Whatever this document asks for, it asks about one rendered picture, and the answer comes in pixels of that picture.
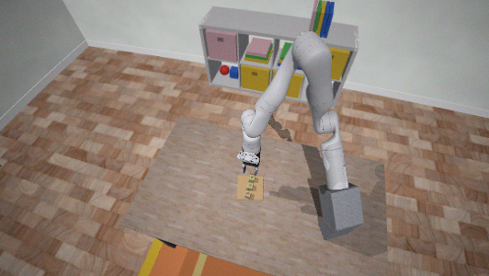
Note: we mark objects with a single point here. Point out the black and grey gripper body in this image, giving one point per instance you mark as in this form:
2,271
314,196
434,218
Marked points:
250,157

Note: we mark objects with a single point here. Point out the tan square mat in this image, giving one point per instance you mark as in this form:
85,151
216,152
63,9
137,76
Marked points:
256,192

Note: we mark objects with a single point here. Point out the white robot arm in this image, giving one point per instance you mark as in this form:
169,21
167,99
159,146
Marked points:
314,57

